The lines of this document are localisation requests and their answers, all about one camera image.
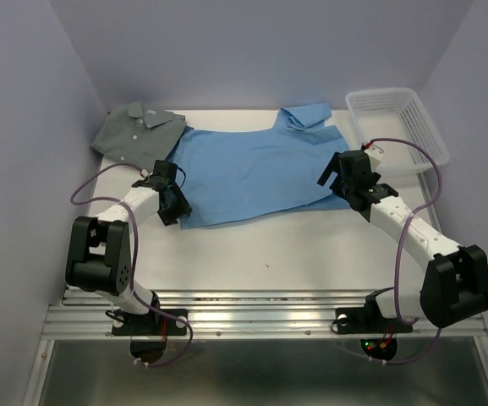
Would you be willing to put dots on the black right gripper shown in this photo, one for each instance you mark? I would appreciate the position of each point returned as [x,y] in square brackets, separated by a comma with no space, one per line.
[330,168]

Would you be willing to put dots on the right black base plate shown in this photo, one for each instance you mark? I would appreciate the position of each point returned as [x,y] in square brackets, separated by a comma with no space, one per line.
[359,320]

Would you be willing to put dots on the folded blue plaid shirt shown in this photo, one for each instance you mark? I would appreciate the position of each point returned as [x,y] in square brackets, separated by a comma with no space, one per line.
[171,154]

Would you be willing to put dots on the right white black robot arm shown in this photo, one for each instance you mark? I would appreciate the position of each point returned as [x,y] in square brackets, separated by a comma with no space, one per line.
[455,277]

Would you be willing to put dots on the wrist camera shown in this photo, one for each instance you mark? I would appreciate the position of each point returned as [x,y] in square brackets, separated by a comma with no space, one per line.
[375,154]
[165,172]

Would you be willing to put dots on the light blue long sleeve shirt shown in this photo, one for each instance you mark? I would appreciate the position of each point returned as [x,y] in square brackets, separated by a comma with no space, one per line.
[236,176]

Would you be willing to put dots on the folded grey button shirt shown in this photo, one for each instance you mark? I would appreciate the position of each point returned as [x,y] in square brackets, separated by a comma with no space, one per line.
[139,134]

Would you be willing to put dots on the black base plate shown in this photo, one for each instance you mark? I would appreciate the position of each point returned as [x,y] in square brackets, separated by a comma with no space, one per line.
[130,325]
[359,320]

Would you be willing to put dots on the white plastic mesh basket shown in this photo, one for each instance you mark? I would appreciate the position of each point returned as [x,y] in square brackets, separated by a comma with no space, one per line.
[397,113]

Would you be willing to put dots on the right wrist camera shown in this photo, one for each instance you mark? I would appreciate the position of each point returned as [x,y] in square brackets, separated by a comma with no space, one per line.
[375,154]

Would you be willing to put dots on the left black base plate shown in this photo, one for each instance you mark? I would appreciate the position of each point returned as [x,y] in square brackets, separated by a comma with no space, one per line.
[130,325]

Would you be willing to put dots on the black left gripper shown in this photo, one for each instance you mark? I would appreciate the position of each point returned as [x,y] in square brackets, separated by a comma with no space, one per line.
[182,207]

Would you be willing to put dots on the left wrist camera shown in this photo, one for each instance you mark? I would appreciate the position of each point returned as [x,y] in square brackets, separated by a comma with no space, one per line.
[165,172]

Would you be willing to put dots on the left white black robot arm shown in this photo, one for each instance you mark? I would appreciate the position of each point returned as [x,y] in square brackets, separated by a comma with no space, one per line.
[103,252]

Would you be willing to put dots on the aluminium mounting rail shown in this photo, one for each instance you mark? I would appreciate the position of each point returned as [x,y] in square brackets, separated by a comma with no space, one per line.
[213,315]

